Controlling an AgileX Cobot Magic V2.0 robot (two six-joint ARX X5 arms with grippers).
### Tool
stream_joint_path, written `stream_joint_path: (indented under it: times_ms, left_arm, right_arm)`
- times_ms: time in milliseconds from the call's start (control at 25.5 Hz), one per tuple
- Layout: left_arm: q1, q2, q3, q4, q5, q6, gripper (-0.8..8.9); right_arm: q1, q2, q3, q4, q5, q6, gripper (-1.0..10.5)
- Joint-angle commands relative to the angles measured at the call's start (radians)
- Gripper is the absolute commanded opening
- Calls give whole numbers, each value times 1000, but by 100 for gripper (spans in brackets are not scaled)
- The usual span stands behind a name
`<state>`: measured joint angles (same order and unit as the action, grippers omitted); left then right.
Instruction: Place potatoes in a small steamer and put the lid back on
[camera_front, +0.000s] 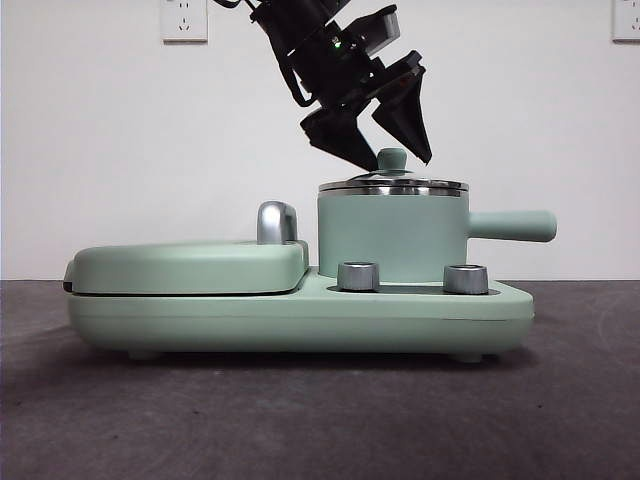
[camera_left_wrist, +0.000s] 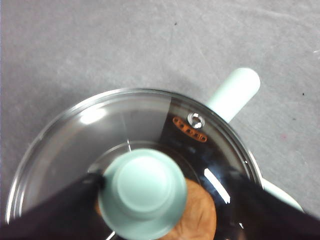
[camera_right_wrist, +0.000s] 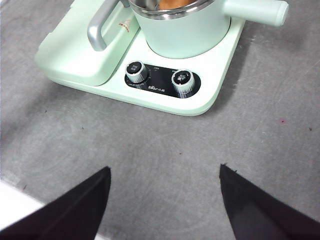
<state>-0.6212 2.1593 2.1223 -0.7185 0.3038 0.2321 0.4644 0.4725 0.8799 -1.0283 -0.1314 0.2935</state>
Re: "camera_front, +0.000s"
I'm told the glass lid with green knob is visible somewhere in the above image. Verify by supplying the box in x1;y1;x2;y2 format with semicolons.
318;147;470;194

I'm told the mint green breakfast maker base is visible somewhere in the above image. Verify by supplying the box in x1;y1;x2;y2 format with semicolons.
67;266;535;363

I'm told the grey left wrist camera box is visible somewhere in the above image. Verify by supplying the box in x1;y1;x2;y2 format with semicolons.
349;4;402;57

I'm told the chrome griddle cover handle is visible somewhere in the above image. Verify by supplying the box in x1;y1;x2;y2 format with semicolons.
256;200;300;246

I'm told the silver control knob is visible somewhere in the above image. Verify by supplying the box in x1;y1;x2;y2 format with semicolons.
337;260;382;292
443;263;490;295

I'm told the white wall socket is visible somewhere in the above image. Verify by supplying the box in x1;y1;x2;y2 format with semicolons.
161;0;209;44
611;0;640;43

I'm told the mint green pot with handle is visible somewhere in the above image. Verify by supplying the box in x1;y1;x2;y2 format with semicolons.
317;187;557;282

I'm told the mint green griddle cover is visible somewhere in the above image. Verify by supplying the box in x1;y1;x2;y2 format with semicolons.
63;239;311;297

